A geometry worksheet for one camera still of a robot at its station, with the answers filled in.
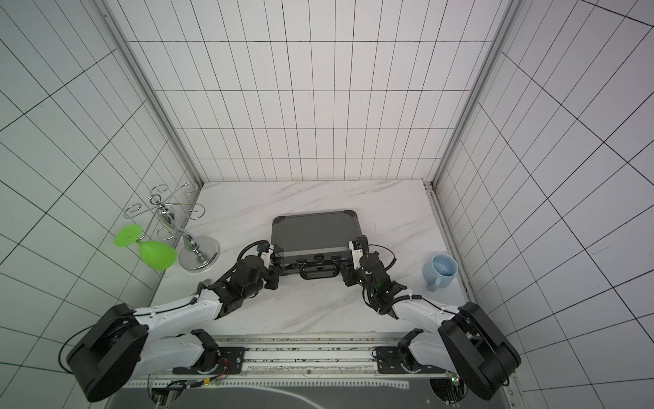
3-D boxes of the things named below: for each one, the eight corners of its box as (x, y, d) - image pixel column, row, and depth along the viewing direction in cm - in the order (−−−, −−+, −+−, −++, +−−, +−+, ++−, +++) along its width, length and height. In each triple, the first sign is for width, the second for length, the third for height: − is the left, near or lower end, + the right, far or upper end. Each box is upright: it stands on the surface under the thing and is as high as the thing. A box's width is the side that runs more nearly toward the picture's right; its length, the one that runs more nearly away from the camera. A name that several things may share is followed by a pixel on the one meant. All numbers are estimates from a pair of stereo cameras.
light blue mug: (428, 294, 88) (436, 285, 81) (420, 263, 95) (427, 253, 89) (455, 294, 88) (465, 285, 82) (445, 263, 95) (454, 253, 89)
